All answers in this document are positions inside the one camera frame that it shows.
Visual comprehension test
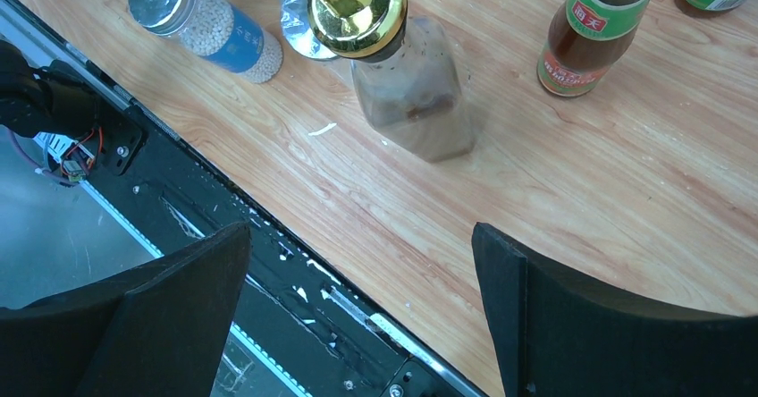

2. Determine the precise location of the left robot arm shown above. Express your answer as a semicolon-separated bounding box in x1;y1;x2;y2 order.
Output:
1;40;100;139

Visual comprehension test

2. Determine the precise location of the silver lid powder jar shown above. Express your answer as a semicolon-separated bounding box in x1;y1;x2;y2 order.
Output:
280;0;337;62

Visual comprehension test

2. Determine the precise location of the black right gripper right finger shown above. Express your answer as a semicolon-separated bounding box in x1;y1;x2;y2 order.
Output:
471;223;757;396

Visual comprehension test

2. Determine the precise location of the blue label shaker jar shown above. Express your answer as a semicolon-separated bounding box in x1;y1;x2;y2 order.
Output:
128;0;283;84

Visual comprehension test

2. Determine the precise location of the sauce bottle yellow cap near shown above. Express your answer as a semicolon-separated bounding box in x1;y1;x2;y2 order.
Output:
536;0;651;97

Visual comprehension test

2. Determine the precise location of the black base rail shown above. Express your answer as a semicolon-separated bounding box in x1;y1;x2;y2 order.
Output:
1;0;480;396

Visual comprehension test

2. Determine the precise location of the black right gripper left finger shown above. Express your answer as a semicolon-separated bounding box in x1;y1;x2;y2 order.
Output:
1;222;251;396

